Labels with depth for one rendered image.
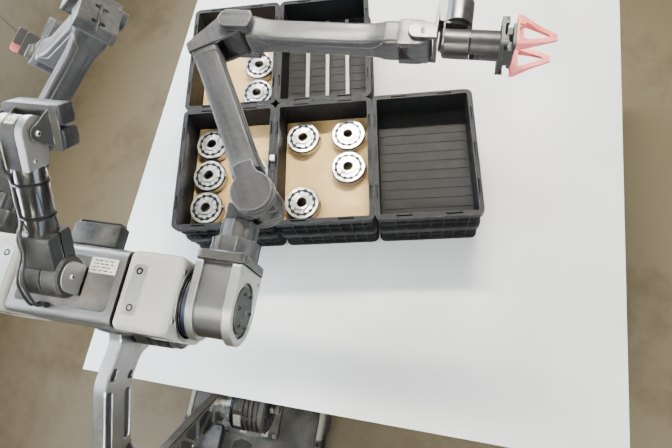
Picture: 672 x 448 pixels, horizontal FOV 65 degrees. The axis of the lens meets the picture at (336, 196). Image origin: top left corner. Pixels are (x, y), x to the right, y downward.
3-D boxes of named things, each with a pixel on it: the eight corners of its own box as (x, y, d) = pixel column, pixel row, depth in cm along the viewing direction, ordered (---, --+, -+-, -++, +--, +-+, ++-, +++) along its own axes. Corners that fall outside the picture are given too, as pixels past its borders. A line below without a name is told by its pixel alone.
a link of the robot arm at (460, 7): (408, 63, 109) (407, 36, 101) (414, 17, 113) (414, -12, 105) (467, 66, 106) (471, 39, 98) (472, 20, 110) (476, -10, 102)
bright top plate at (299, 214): (318, 218, 158) (318, 217, 157) (285, 219, 159) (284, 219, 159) (318, 186, 162) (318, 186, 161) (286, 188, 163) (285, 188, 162)
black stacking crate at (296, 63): (373, 115, 173) (370, 96, 163) (284, 121, 177) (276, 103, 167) (370, 17, 188) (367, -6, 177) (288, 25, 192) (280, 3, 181)
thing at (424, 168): (480, 227, 155) (484, 214, 144) (378, 232, 159) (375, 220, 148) (467, 109, 169) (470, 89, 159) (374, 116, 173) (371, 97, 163)
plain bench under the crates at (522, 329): (562, 449, 202) (630, 470, 137) (175, 378, 232) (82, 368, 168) (568, 88, 256) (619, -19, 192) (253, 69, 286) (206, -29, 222)
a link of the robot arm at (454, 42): (436, 64, 105) (437, 46, 100) (440, 35, 108) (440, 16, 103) (472, 66, 104) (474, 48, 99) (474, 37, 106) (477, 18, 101)
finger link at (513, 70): (548, 51, 106) (499, 49, 108) (556, 27, 99) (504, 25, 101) (546, 80, 103) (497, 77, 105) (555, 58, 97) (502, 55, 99)
